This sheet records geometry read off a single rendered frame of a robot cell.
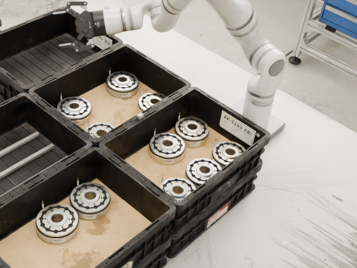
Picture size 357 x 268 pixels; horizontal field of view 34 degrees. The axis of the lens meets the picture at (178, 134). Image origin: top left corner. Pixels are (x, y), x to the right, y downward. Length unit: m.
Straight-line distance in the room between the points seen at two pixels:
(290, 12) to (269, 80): 2.47
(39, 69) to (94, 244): 0.74
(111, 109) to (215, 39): 2.03
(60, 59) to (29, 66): 0.11
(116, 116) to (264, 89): 0.46
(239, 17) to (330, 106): 1.91
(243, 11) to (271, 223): 0.62
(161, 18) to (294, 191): 0.67
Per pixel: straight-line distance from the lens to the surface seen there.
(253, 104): 1.84
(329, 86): 3.57
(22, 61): 2.01
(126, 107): 1.81
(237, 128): 1.70
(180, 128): 1.71
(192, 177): 1.57
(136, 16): 1.72
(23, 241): 1.46
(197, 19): 3.93
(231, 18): 1.56
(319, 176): 1.91
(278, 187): 1.83
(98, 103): 1.82
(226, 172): 1.51
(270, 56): 1.74
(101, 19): 1.72
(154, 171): 1.61
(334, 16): 3.46
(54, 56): 2.03
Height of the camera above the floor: 1.99
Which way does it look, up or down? 42 degrees down
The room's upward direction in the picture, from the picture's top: 8 degrees clockwise
